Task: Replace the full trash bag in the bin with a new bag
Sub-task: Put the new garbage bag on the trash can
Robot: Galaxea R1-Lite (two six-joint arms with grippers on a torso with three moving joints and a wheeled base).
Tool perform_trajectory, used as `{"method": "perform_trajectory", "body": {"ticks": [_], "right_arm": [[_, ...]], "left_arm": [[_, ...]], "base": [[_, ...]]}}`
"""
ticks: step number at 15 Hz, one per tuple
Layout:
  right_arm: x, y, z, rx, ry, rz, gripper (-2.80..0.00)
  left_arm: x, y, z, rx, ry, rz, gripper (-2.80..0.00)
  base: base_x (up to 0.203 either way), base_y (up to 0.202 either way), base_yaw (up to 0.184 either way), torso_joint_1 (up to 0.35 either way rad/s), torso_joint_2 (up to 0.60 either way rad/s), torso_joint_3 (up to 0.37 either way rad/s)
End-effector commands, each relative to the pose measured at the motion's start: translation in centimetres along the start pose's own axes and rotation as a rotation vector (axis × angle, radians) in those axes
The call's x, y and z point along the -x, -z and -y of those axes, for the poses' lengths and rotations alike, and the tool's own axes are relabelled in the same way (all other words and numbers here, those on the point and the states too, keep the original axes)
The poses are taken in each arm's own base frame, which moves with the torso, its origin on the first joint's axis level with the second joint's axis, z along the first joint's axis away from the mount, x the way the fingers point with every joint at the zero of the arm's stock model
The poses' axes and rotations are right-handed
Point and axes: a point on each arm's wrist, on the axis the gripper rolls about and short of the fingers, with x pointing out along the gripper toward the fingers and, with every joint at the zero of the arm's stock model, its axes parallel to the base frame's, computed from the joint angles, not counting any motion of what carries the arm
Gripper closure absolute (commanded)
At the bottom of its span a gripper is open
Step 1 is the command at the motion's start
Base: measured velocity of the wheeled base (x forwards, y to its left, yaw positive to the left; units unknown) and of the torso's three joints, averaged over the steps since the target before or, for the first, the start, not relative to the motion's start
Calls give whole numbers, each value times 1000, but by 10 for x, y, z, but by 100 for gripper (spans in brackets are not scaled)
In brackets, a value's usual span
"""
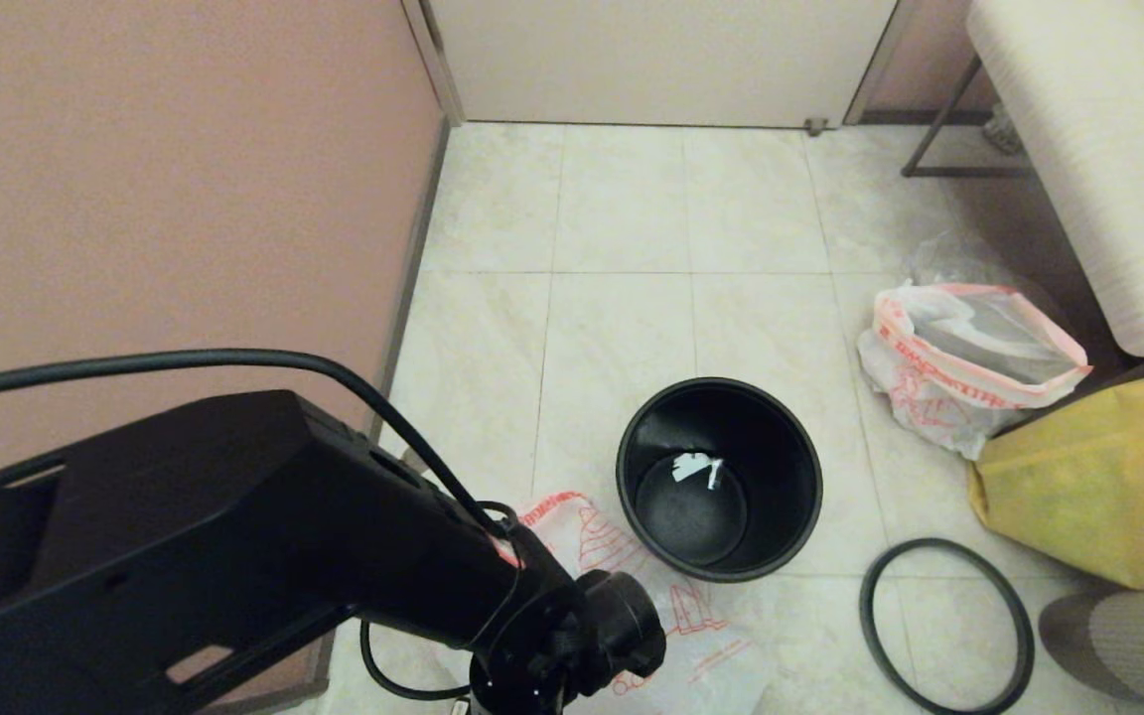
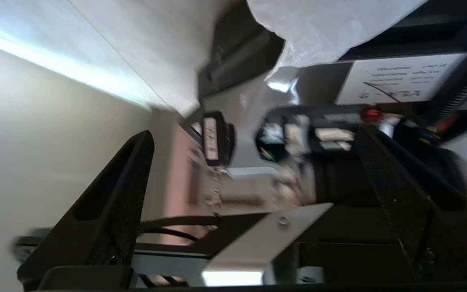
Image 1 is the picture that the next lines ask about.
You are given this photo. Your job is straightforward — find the white cartoon-print plastic bag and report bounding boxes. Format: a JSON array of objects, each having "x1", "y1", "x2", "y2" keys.
[{"x1": 433, "y1": 490, "x2": 774, "y2": 715}]

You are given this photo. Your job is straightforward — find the black round trash bin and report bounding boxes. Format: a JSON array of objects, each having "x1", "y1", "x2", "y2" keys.
[{"x1": 616, "y1": 377, "x2": 824, "y2": 584}]

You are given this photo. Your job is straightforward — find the black bin retaining ring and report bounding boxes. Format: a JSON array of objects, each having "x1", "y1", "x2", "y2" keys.
[{"x1": 858, "y1": 538, "x2": 1036, "y2": 715}]

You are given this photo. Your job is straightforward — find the used white red-print trash bag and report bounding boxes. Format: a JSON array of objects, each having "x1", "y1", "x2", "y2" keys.
[{"x1": 857, "y1": 283, "x2": 1094, "y2": 461}]

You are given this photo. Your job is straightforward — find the yellow fabric tote bag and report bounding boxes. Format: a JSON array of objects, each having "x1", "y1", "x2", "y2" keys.
[{"x1": 966, "y1": 365, "x2": 1144, "y2": 592}]

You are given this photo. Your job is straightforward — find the clear plastic bag dark contents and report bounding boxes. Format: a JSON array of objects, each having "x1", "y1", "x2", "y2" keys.
[{"x1": 905, "y1": 233, "x2": 1070, "y2": 299}]

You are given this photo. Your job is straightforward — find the white paper scrap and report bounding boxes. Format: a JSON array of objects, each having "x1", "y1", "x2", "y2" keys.
[{"x1": 671, "y1": 452, "x2": 727, "y2": 491}]

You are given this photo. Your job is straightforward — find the beige door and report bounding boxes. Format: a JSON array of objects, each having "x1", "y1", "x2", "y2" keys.
[{"x1": 428, "y1": 0, "x2": 901, "y2": 130}]

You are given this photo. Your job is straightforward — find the small clear plastic item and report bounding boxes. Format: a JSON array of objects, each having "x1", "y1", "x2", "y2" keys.
[{"x1": 984, "y1": 104, "x2": 1025, "y2": 158}]

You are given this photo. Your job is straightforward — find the white wood-grain table top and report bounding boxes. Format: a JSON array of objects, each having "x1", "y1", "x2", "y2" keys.
[{"x1": 964, "y1": 0, "x2": 1144, "y2": 358}]

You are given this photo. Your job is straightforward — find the left wrist camera black cylinder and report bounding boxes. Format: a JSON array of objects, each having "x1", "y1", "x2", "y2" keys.
[{"x1": 577, "y1": 571, "x2": 668, "y2": 696}]

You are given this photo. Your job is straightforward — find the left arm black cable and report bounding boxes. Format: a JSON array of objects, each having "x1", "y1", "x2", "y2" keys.
[{"x1": 0, "y1": 348, "x2": 515, "y2": 542}]

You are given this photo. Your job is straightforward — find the dark metal table frame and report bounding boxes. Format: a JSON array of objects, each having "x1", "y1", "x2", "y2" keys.
[{"x1": 900, "y1": 55, "x2": 1040, "y2": 182}]

